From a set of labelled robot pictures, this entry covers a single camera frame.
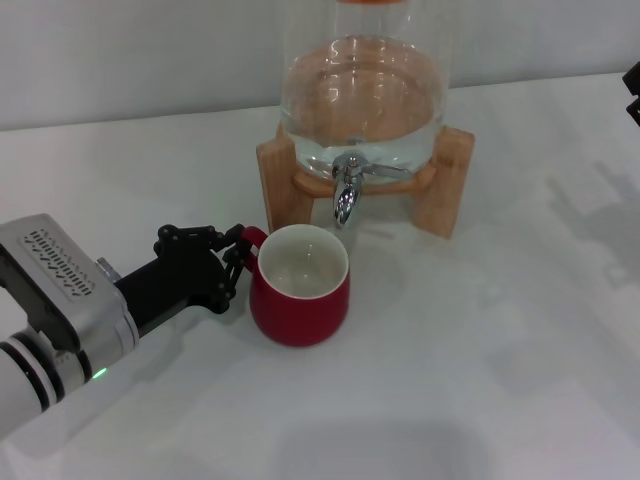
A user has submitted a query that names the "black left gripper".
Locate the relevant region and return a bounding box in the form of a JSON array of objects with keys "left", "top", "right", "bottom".
[{"left": 113, "top": 223, "right": 254, "bottom": 337}]

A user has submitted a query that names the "red cup white inside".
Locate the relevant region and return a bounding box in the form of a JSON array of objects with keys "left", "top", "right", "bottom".
[{"left": 241, "top": 223, "right": 352, "bottom": 347}]

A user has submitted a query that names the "chrome faucet tap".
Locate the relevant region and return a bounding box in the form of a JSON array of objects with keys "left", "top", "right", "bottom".
[{"left": 330, "top": 152, "right": 414, "bottom": 230}]

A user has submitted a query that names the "wooden dispenser stand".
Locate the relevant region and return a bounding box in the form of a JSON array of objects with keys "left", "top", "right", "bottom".
[{"left": 255, "top": 122, "right": 475, "bottom": 239}]

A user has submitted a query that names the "clear glass water dispenser jar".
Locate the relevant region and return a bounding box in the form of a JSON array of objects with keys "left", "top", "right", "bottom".
[{"left": 279, "top": 0, "right": 454, "bottom": 184}]

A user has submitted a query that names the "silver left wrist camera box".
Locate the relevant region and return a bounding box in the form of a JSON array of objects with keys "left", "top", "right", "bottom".
[{"left": 0, "top": 213, "right": 140, "bottom": 354}]

